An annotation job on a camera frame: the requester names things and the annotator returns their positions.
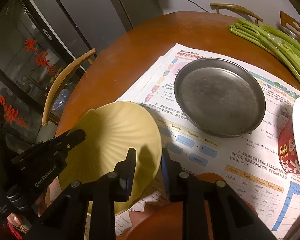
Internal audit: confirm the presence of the green celery bunch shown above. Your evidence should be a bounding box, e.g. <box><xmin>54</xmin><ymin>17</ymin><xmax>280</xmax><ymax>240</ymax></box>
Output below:
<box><xmin>228</xmin><ymin>18</ymin><xmax>300</xmax><ymax>83</ymax></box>

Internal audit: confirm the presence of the orange plastic plate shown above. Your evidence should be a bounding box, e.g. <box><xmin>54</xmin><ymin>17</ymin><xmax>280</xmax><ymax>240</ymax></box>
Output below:
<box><xmin>122</xmin><ymin>172</ymin><xmax>258</xmax><ymax>240</ymax></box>

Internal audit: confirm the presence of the red and white paper bowl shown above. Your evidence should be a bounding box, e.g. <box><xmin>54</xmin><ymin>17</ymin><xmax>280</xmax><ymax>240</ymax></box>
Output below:
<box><xmin>278</xmin><ymin>98</ymin><xmax>300</xmax><ymax>176</ymax></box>

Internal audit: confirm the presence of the dark metal round plate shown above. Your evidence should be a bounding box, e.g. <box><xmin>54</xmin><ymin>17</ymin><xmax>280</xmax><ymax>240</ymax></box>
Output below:
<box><xmin>174</xmin><ymin>58</ymin><xmax>266</xmax><ymax>138</ymax></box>

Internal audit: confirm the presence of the glass cabinet with red characters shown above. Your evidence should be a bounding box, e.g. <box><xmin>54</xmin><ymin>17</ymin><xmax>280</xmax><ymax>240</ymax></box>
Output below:
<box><xmin>0</xmin><ymin>0</ymin><xmax>83</xmax><ymax>153</ymax></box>

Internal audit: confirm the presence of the curved wooden chair far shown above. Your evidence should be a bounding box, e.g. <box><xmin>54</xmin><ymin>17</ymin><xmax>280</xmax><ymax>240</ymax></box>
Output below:
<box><xmin>210</xmin><ymin>3</ymin><xmax>263</xmax><ymax>24</ymax></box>

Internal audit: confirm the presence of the steel basin far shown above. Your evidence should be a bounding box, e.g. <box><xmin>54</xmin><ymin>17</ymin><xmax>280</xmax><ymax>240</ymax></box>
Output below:
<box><xmin>277</xmin><ymin>23</ymin><xmax>300</xmax><ymax>43</ymax></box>

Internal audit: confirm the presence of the orange wooden chair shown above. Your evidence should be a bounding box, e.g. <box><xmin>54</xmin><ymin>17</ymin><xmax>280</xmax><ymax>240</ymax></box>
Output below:
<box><xmin>280</xmin><ymin>11</ymin><xmax>300</xmax><ymax>39</ymax></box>

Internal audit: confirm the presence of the curved wooden chair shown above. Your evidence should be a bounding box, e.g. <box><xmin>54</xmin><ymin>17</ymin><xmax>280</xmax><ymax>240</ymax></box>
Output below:
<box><xmin>210</xmin><ymin>3</ymin><xmax>263</xmax><ymax>24</ymax></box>
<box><xmin>42</xmin><ymin>48</ymin><xmax>96</xmax><ymax>126</ymax></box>

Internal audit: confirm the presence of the grey refrigerator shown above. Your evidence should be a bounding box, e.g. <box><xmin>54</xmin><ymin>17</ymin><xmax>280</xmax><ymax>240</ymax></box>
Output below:
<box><xmin>29</xmin><ymin>0</ymin><xmax>162</xmax><ymax>58</ymax></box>

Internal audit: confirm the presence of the yellow ribbed plate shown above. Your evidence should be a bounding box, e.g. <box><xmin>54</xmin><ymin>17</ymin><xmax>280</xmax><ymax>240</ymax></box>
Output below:
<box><xmin>58</xmin><ymin>101</ymin><xmax>162</xmax><ymax>215</ymax></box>

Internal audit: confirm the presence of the curved wooden chair left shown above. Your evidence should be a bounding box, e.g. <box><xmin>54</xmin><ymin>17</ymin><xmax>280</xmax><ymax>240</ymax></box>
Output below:
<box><xmin>42</xmin><ymin>48</ymin><xmax>96</xmax><ymax>126</ymax></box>

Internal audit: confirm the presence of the printed English newspaper sheet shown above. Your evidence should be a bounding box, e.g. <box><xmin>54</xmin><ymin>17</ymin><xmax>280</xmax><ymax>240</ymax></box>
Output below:
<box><xmin>120</xmin><ymin>44</ymin><xmax>300</xmax><ymax>239</ymax></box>

